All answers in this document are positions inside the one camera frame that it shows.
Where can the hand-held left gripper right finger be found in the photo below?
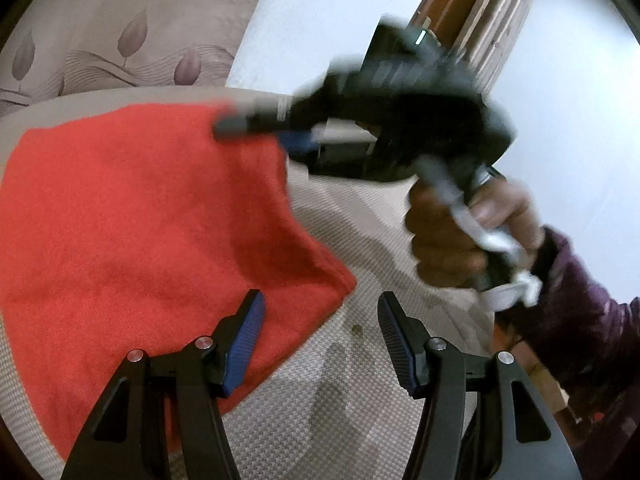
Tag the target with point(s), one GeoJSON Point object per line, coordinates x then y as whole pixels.
{"type": "Point", "coordinates": [397, 340]}

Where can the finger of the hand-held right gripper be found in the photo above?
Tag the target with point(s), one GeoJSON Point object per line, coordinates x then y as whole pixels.
{"type": "Point", "coordinates": [255, 117]}
{"type": "Point", "coordinates": [297, 142]}

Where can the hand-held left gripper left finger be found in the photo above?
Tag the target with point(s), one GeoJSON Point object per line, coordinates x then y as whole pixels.
{"type": "Point", "coordinates": [245, 340]}

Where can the red towel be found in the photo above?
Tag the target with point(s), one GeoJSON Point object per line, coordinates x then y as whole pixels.
{"type": "Point", "coordinates": [140, 220]}

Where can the person's right forearm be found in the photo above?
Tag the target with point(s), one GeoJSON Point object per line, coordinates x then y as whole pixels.
{"type": "Point", "coordinates": [585, 330]}

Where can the person's right hand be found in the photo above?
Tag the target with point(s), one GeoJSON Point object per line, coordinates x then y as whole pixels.
{"type": "Point", "coordinates": [445, 240]}

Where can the beige textured bed cover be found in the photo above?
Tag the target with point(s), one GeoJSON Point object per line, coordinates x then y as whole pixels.
{"type": "Point", "coordinates": [310, 410]}

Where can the brown wooden door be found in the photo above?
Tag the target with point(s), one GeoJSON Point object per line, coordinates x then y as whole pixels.
{"type": "Point", "coordinates": [480, 15]}

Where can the beige leaf-pattern pillow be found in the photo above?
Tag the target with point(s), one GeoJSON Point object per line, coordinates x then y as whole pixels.
{"type": "Point", "coordinates": [125, 25]}

